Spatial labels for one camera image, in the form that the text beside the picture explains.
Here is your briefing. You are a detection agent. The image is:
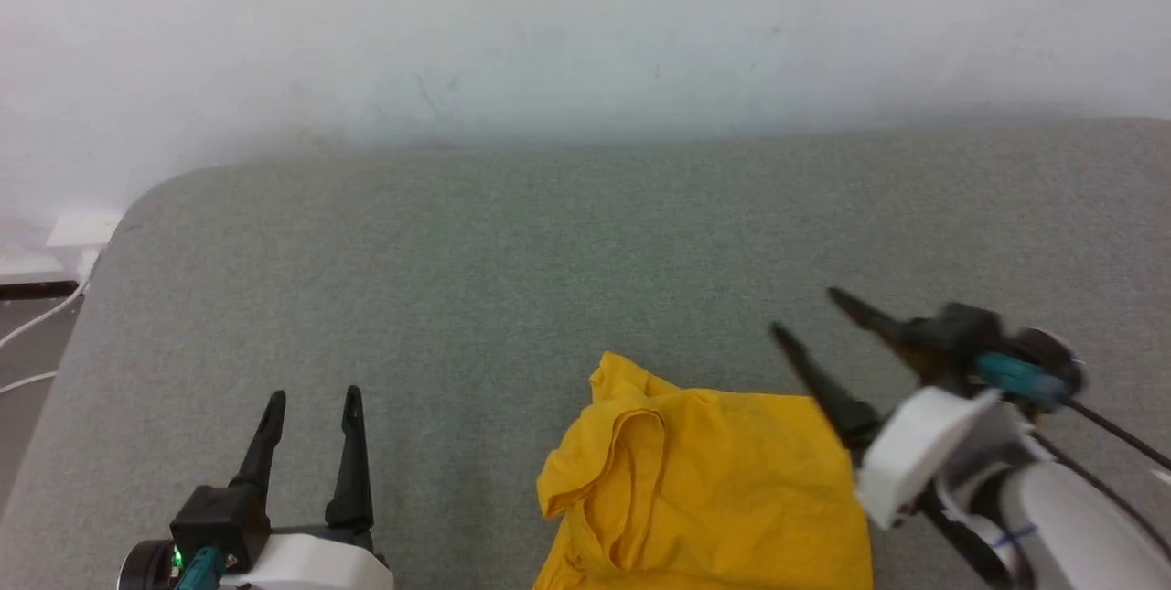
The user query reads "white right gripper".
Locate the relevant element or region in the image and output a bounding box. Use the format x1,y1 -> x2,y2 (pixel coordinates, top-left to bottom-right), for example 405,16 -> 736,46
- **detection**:
771,288 -> 998,527

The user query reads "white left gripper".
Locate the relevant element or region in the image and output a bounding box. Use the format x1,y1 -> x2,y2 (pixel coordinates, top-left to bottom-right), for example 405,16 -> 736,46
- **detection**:
220,386 -> 394,590

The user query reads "yellow t-shirt with white patches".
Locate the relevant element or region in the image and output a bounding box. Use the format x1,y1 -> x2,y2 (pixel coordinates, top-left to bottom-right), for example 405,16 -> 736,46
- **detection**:
533,352 -> 872,590

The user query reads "grey-green fabric sofa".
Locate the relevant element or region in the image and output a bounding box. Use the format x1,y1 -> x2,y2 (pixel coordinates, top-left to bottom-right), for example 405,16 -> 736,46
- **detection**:
0,119 -> 1171,590

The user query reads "dark baseboard strip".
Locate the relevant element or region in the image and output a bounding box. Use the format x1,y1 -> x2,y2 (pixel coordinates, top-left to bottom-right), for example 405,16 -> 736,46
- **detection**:
0,282 -> 79,300

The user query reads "black right cable teal plug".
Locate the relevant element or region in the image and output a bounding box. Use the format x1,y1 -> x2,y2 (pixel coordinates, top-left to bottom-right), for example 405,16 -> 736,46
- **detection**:
974,354 -> 1171,472

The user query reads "white floor cable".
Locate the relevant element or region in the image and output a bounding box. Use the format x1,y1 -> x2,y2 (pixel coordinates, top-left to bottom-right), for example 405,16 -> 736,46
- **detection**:
0,252 -> 97,351
0,370 -> 58,394

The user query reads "white wall socket box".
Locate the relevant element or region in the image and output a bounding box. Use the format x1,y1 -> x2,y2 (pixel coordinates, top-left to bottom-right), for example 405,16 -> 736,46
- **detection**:
46,210 -> 124,248

